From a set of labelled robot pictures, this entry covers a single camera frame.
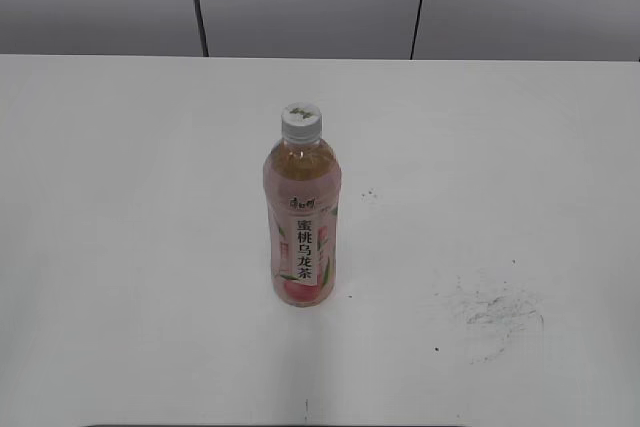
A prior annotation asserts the peach oolong tea bottle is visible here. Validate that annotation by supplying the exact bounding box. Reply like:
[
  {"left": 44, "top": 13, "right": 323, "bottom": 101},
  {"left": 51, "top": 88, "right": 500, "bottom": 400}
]
[{"left": 263, "top": 139, "right": 342, "bottom": 307}]

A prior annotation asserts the white bottle cap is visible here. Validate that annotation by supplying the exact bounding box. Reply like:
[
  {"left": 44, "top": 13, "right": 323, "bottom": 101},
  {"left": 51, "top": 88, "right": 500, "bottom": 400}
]
[{"left": 281, "top": 102, "right": 322, "bottom": 145}]

